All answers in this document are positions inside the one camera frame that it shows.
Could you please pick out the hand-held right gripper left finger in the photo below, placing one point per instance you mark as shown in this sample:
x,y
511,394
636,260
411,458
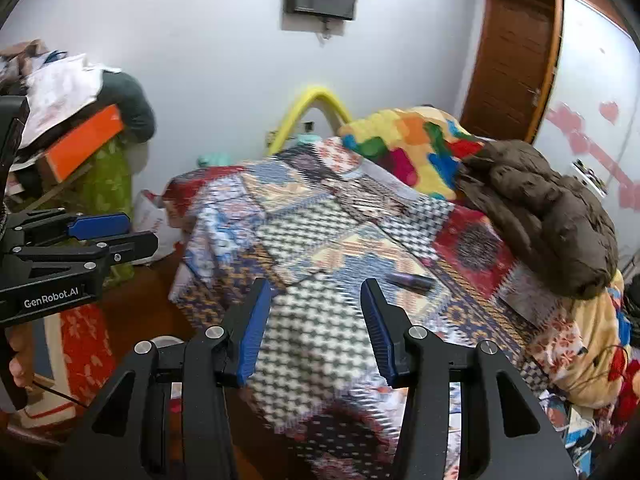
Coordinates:
x,y
252,335

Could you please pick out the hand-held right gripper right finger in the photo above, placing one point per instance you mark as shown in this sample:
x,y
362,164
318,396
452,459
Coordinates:
x,y
377,330

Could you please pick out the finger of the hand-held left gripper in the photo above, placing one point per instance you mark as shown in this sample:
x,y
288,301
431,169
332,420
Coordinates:
x,y
100,225
132,247

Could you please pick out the dark cylindrical object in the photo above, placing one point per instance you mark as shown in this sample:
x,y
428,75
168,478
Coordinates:
x,y
412,284

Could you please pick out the person's left hand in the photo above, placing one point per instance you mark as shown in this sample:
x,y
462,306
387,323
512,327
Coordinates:
x,y
24,365

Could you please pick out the white plastic bag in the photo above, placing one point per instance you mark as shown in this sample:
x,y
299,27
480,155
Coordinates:
x,y
150,220

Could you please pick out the green patterned cloth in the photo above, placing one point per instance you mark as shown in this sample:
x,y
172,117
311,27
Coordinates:
x,y
110,180

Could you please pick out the orange box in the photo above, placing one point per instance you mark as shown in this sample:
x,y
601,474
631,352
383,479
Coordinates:
x,y
85,142

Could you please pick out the patchwork patterned blanket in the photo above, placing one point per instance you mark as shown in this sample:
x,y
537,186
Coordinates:
x,y
325,240

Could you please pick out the teal cloth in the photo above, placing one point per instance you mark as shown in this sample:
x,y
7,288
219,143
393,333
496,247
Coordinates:
x,y
209,161

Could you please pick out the dark green garment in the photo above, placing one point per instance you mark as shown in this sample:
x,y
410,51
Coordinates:
x,y
132,105

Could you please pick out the white printed cloth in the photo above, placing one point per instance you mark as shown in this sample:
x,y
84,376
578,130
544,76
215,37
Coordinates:
x,y
60,90

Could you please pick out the colourful block-print blanket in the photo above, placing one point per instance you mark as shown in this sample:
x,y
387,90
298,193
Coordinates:
x,y
415,145

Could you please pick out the brown puffer jacket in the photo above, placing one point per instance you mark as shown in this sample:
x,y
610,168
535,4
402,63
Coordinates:
x,y
540,210

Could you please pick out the yellow floral sheet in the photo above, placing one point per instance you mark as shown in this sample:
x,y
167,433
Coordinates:
x,y
590,330

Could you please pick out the yellow curved tube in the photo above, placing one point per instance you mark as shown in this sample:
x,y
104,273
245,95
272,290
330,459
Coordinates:
x,y
312,97

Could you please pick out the white power strip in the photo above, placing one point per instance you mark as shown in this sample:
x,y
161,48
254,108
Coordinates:
x,y
590,177

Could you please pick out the brown wooden door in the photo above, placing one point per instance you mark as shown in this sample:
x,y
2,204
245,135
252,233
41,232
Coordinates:
x,y
510,70

